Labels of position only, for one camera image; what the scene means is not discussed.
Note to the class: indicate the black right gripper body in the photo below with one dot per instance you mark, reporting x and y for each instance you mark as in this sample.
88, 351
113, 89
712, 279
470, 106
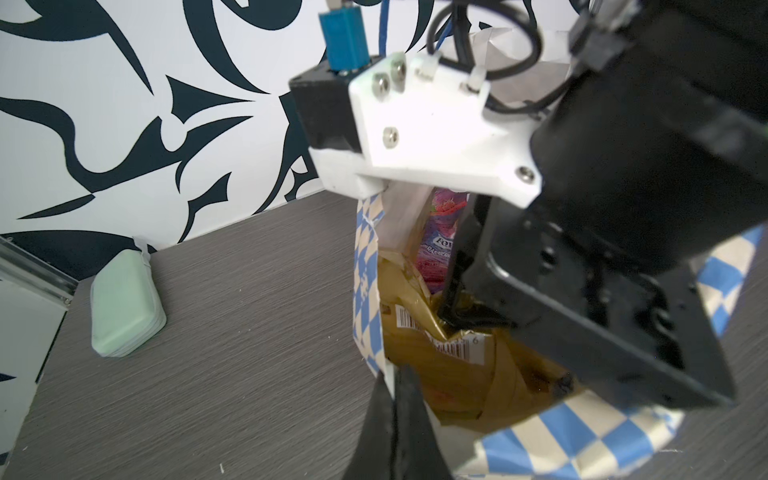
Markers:
650, 154

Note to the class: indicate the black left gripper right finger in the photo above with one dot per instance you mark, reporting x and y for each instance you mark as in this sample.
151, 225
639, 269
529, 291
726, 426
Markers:
415, 452

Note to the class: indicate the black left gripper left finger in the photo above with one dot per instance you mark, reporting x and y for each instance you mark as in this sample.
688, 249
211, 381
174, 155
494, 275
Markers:
375, 452

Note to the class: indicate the gold fruit gummy bag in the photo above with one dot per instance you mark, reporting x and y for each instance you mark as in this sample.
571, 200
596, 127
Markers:
482, 379

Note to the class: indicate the checkered paper bag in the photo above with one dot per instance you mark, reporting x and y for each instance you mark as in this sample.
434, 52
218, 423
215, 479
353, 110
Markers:
586, 436

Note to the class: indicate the purple candy bag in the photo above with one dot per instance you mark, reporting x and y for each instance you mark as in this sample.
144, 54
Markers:
444, 210

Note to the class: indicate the aluminium cage frame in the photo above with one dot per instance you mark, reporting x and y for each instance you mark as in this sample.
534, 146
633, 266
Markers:
36, 276

